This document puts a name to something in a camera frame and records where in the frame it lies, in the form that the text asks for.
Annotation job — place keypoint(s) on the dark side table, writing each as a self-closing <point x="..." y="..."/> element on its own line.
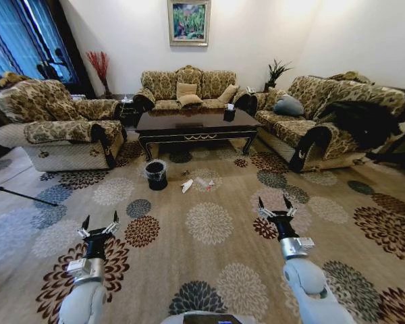
<point x="125" y="113"/>

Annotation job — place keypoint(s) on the floral three-seat sofa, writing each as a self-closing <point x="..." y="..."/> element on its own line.
<point x="162" y="84"/>

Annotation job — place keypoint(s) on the green potted plant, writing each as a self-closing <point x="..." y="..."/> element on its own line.
<point x="276" y="72"/>

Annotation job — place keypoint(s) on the blue curtain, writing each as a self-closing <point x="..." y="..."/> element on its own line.
<point x="17" y="37"/>

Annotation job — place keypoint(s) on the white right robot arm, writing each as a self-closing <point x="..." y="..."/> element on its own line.
<point x="307" y="280"/>

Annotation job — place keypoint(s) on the small dark trash scrap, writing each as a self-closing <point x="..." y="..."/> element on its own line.
<point x="185" y="173"/>

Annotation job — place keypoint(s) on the clear plastic bottle trash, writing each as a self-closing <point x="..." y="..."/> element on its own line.
<point x="204" y="184"/>

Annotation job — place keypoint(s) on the crumpled white paper trash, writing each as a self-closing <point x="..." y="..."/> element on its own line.
<point x="187" y="186"/>

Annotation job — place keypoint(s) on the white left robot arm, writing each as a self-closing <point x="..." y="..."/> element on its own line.
<point x="84" y="297"/>

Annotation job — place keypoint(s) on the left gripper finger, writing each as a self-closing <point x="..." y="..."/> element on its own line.
<point x="85" y="229"/>
<point x="113" y="224"/>

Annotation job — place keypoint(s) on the floral armchair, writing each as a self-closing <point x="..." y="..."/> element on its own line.
<point x="54" y="131"/>

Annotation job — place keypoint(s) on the blue-grey cushion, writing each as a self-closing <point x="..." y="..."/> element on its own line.
<point x="288" y="105"/>

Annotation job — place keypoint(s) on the black tripod leg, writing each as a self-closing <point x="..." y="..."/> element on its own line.
<point x="20" y="195"/>

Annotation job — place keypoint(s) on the black tissue box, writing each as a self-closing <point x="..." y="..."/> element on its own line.
<point x="229" y="114"/>

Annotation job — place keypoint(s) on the floral sofa with black cloth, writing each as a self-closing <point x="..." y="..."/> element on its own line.
<point x="290" y="128"/>

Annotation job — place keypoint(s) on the framed green painting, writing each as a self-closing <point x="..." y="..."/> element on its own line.
<point x="189" y="22"/>

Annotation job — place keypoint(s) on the tan square cushion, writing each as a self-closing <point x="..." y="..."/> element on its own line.
<point x="186" y="89"/>

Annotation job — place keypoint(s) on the floral patterned rug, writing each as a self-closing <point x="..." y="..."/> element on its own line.
<point x="202" y="253"/>

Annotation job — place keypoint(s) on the black cloth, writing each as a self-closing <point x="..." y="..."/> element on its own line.
<point x="361" y="123"/>

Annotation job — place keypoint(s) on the black trash bin with liner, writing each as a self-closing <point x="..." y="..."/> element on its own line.
<point x="157" y="179"/>

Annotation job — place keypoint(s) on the red dried branches vase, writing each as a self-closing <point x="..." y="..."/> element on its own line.
<point x="101" y="67"/>

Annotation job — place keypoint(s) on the tan leaning cushion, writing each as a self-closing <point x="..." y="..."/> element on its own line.
<point x="228" y="93"/>

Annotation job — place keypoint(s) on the dark wooden coffee table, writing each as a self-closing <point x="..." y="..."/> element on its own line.
<point x="195" y="126"/>

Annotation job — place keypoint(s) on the tan flat cushion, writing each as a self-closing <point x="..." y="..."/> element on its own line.
<point x="190" y="100"/>

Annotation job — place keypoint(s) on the white tissue box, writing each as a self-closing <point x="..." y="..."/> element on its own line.
<point x="251" y="89"/>

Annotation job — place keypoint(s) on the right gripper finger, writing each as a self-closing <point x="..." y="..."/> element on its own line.
<point x="264" y="211"/>
<point x="291" y="208"/>

